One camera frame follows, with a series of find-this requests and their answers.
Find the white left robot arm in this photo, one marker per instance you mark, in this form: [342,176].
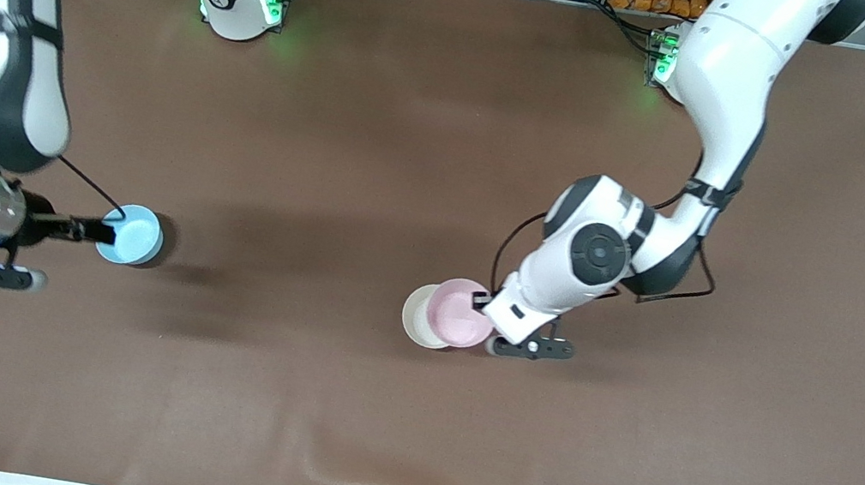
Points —
[727,81]

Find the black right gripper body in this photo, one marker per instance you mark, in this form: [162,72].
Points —
[36,228]

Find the pink bowl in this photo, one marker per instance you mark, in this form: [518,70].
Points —
[455,316]

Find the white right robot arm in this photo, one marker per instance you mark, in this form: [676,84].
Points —
[235,12]

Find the light blue bowl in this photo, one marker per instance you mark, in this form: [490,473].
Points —
[138,239]

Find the white bowl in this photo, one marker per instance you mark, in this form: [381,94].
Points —
[412,317]

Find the brown table cover sheet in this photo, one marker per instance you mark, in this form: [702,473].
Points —
[329,131]

